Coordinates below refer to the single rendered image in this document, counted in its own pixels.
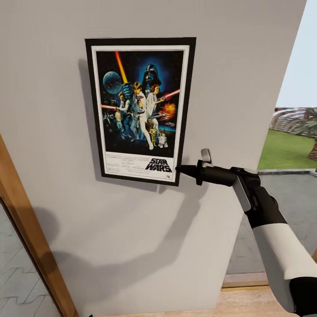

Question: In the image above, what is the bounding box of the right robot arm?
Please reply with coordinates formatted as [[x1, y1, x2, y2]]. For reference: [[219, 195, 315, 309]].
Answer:
[[175, 148, 317, 317]]

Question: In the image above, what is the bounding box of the poster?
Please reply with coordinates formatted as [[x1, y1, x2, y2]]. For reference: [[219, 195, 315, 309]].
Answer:
[[85, 37, 197, 187]]

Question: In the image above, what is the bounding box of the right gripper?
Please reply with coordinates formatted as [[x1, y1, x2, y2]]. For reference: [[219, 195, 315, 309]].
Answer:
[[175, 160, 224, 186]]

